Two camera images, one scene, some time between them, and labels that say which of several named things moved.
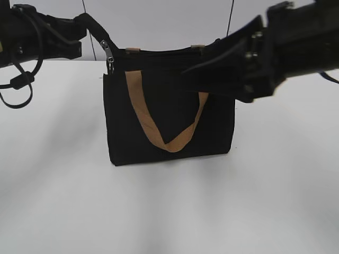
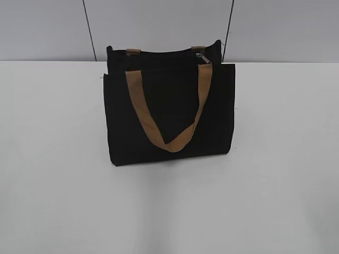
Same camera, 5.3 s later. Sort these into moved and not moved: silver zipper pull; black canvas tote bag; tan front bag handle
Moved: silver zipper pull
Not moved: tan front bag handle; black canvas tote bag
